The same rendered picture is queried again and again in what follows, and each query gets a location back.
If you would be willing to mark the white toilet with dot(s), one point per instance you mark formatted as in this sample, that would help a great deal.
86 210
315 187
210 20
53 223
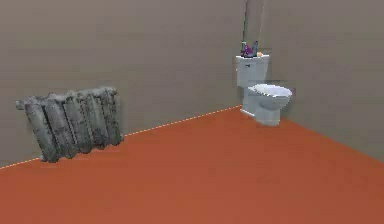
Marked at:
263 90

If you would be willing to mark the purple spray bottle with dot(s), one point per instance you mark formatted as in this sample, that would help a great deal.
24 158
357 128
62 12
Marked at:
246 50

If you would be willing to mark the small orange object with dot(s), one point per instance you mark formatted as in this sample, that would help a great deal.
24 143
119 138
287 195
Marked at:
259 54

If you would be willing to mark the grey blue bottle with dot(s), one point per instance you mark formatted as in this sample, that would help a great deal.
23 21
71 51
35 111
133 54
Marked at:
255 49

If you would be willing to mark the grey ribbed radiator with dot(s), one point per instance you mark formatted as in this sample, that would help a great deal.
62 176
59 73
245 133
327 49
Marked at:
71 121

